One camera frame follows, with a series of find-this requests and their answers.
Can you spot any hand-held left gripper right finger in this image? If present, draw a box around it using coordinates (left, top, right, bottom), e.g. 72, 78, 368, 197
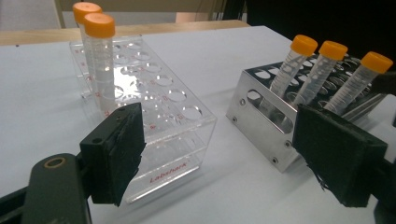
292, 104, 389, 208

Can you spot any metal tube rack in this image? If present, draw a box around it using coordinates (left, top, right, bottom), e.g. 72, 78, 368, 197
225, 52, 396, 174

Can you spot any clear acrylic tube rack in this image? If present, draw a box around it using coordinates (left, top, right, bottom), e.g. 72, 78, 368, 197
68, 34, 218, 204

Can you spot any orange-capped plastic tube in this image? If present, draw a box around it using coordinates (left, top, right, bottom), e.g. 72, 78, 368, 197
323, 50, 394, 116
292, 40, 349, 108
269, 35, 319, 99
83, 12, 117, 118
72, 2, 104, 94

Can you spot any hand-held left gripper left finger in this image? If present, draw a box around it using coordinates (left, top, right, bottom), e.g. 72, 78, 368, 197
78, 102, 148, 208

